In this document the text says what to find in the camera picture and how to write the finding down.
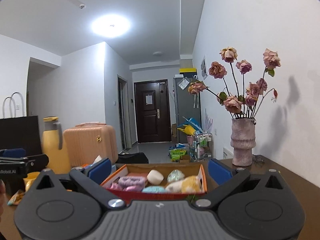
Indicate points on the metal trolley rack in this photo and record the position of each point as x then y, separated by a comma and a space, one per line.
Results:
202, 147

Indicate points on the red cardboard box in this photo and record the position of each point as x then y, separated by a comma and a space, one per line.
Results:
189, 169

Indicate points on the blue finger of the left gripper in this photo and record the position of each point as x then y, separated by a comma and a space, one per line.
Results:
13, 153

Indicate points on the yellow toy on pile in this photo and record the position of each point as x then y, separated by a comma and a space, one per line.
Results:
187, 129

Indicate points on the purple fluffy headband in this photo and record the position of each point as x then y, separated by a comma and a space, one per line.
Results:
130, 181

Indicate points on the dark brown door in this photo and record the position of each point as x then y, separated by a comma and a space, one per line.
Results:
152, 111

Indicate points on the ceiling lamp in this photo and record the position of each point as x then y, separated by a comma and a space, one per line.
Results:
110, 25

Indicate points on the dried pink rose bouquet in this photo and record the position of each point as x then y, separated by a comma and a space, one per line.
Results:
248, 98

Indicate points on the blue plush toy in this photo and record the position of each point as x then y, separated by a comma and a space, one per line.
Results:
154, 189

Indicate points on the white mesh bath ball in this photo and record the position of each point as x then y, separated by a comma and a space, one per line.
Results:
175, 175

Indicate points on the yellow mug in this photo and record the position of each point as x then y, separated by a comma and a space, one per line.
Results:
28, 181

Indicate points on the yellow thermos jug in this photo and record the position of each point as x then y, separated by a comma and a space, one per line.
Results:
54, 146

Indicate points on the colourful snack packet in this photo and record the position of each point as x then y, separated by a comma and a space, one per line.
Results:
16, 198

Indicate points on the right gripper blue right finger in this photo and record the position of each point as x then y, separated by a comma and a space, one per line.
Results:
219, 172

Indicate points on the red yellow sponge block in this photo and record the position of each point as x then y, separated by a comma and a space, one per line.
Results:
133, 174

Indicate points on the white round sponge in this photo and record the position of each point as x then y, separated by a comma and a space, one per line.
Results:
154, 177

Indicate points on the pink ribbed suitcase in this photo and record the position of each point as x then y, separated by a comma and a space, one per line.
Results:
88, 140

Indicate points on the person left hand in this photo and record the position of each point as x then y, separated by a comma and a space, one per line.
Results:
2, 196

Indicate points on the yellow white plush toy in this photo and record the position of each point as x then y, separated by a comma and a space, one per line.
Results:
191, 184

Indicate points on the grey refrigerator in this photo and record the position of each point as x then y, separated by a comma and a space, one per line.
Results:
186, 105

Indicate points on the pink ceramic vase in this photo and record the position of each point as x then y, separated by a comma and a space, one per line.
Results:
243, 141

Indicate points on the black paper bag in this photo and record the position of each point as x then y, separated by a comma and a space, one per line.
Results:
20, 132

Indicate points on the yellow box on refrigerator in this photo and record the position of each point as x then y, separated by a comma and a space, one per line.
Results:
187, 70

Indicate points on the black bag on floor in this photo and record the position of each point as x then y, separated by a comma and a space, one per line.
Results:
132, 158

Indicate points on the pink satin scrunchie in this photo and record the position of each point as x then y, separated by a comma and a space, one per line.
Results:
131, 188

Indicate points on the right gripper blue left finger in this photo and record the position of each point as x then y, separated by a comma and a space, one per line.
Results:
99, 171

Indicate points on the blue tissue pack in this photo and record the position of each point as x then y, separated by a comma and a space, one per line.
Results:
97, 159

